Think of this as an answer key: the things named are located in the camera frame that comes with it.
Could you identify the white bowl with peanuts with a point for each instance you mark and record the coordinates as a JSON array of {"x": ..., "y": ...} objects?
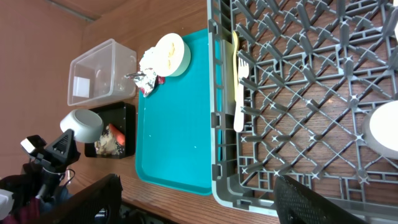
[{"x": 172, "y": 56}]

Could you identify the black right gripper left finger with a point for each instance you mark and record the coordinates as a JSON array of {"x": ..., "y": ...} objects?
[{"x": 98, "y": 203}]

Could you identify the white plastic cup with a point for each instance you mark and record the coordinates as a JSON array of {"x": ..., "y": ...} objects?
[{"x": 380, "y": 129}]

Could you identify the black tray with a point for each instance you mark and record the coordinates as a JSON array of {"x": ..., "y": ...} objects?
[{"x": 121, "y": 115}]

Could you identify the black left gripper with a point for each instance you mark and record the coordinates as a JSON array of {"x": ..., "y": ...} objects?
[{"x": 57, "y": 156}]

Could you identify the rice and peanut pile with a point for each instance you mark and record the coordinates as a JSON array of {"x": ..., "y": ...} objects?
[{"x": 108, "y": 144}]

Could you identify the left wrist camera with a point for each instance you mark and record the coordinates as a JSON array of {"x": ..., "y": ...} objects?
[{"x": 31, "y": 143}]

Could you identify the teal plastic tray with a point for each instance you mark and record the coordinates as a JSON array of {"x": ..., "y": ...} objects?
[{"x": 173, "y": 144}]

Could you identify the grey bowl with rice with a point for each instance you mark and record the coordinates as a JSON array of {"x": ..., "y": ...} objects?
[{"x": 86, "y": 125}]

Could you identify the white napkin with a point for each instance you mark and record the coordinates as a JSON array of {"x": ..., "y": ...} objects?
[{"x": 149, "y": 59}]

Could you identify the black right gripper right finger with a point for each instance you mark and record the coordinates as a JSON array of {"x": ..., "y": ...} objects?
[{"x": 296, "y": 203}]

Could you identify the orange carrot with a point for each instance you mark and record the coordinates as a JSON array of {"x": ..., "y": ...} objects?
[{"x": 119, "y": 136}]

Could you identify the foil wrapper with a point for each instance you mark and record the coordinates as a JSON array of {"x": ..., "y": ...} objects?
[{"x": 146, "y": 80}]

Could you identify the clear plastic bin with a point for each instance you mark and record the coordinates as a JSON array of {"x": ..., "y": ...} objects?
[{"x": 98, "y": 76}]

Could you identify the yellow plastic spoon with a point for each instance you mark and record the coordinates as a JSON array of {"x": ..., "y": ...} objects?
[{"x": 235, "y": 40}]

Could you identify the white plastic fork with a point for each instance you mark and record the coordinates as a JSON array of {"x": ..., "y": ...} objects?
[{"x": 243, "y": 72}]

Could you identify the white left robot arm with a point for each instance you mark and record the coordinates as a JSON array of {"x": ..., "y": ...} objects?
[{"x": 40, "y": 185}]

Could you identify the grey dishwasher rack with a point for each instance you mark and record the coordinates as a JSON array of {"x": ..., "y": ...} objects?
[{"x": 317, "y": 68}]

